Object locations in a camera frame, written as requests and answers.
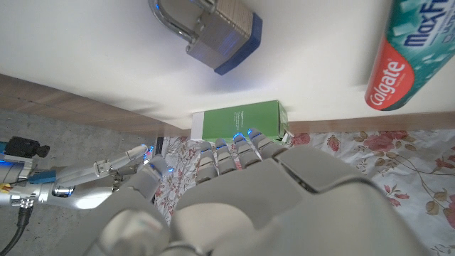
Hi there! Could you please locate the green red toothpaste tube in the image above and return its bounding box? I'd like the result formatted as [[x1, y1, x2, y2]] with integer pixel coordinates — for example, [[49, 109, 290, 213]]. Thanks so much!
[[364, 0, 455, 112]]

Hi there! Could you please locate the cream table mat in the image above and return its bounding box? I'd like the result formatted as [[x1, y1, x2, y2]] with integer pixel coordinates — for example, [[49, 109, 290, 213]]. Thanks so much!
[[0, 0, 455, 131]]

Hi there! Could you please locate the silver padlock with blue base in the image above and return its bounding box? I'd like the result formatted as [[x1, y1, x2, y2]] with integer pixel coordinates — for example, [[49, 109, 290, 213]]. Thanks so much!
[[148, 0, 264, 76]]

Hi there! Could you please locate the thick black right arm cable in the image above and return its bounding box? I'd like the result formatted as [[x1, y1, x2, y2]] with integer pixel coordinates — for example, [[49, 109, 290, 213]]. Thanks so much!
[[0, 206, 33, 256]]

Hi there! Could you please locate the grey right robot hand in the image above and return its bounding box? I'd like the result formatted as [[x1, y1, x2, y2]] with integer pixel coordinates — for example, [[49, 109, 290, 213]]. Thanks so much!
[[10, 144, 151, 211]]

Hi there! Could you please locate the floral backdrop cloth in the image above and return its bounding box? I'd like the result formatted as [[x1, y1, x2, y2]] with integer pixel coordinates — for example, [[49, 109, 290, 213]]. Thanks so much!
[[154, 129, 455, 256]]

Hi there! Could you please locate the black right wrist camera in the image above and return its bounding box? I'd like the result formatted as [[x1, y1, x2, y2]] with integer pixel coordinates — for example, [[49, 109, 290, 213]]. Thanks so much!
[[2, 136, 51, 160]]

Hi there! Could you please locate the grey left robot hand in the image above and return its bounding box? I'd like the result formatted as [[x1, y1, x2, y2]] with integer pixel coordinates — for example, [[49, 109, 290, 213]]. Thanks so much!
[[81, 128, 431, 256]]

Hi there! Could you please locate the green and white carton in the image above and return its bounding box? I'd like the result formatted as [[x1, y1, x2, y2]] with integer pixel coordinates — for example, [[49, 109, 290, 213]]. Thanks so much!
[[191, 100, 291, 144]]

